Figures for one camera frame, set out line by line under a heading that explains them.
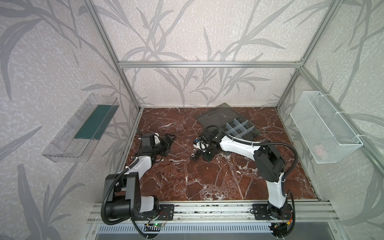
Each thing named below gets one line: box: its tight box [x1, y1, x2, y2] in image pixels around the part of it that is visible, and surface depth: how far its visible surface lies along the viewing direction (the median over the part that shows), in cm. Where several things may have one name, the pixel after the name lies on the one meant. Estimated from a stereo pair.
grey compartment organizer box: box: [196, 102, 261, 140], surface depth 110 cm
